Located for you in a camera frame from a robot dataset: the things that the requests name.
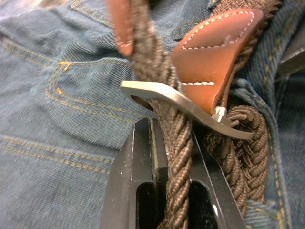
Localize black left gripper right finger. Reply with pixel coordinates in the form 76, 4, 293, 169
188, 131, 246, 229

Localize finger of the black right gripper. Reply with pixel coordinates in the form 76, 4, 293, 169
277, 47, 305, 78

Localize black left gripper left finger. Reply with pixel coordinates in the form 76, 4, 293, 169
99, 117, 169, 229

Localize brown braided belt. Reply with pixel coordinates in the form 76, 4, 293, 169
107, 0, 282, 229

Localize blue denim shorts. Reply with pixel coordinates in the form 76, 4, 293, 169
0, 0, 305, 229

